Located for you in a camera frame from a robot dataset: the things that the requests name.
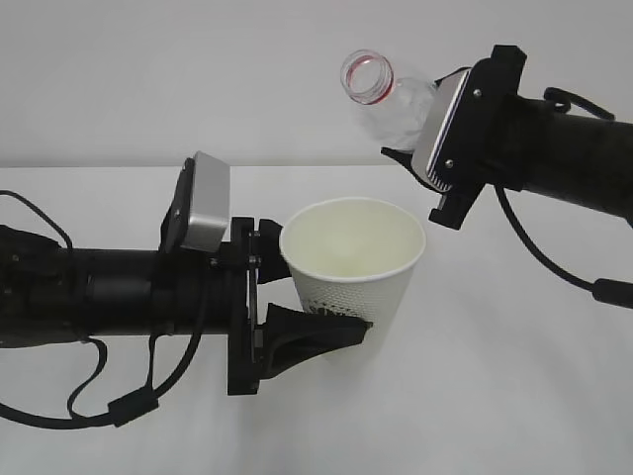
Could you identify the clear water bottle red label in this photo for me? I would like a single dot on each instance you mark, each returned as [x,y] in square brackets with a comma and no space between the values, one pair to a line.
[392,98]

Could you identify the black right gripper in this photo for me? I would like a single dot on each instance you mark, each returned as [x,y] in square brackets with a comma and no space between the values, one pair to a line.
[491,80]

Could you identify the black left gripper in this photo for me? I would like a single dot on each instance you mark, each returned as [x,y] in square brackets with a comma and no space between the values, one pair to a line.
[288,337]

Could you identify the white paper cup green logo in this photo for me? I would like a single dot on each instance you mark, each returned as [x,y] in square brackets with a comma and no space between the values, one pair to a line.
[353,256]

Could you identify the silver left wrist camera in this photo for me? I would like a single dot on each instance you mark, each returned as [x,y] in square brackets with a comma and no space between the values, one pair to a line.
[198,214]

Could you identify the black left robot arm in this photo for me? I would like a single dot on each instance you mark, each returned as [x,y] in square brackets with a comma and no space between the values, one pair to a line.
[52,295]

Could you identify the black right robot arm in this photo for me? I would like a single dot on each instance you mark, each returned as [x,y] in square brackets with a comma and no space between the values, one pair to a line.
[561,146]

